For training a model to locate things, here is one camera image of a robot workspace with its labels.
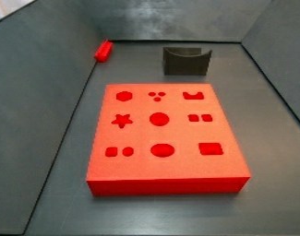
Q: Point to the red star-shaped peg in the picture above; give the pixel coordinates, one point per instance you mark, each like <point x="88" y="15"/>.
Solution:
<point x="103" y="51"/>

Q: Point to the red shape-sorting board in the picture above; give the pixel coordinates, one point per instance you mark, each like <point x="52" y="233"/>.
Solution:
<point x="163" y="143"/>

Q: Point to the dark grey cradle fixture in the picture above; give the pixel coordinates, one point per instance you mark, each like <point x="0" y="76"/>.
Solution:
<point x="183" y="61"/>

